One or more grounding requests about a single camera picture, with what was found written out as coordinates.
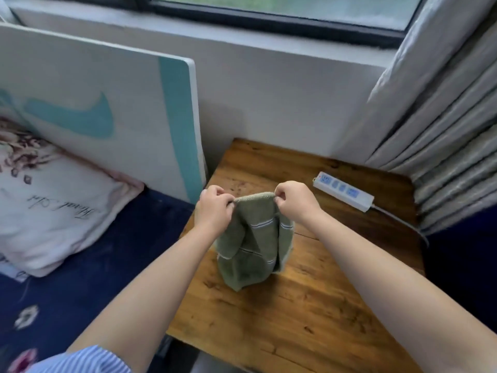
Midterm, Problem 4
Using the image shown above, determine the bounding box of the dark blue floral bedsheet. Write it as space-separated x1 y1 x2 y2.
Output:
0 187 195 373

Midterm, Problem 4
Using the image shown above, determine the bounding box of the person's left forearm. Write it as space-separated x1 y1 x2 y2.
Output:
67 223 219 362

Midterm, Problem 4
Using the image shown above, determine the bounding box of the person's right forearm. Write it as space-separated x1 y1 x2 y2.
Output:
297 210 497 373

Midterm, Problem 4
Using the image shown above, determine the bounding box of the green striped towel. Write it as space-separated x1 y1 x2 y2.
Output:
215 192 295 292

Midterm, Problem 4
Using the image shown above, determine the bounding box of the person's right hand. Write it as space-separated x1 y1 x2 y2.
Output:
274 181 322 228

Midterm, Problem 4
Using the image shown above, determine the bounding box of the blue striped shirt sleeve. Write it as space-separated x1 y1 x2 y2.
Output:
23 345 133 373

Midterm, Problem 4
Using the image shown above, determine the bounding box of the wooden side table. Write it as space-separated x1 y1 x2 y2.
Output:
166 138 426 373

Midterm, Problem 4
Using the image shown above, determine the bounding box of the white floral pillow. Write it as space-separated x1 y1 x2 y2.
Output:
0 116 145 278

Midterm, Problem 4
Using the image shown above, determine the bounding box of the black window frame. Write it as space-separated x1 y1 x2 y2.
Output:
37 0 429 49

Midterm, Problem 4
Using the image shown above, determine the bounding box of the person's left hand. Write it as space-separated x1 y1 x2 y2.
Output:
194 185 236 238

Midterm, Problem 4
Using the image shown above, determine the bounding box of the white power cable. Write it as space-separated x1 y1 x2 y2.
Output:
371 205 429 245

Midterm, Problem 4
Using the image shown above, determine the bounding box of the grey curtain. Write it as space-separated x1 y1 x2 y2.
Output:
334 0 497 236

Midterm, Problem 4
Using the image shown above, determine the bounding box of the white power strip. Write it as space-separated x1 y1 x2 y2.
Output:
313 171 375 213

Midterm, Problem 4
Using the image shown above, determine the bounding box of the white teal headboard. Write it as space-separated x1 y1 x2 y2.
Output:
0 22 207 205

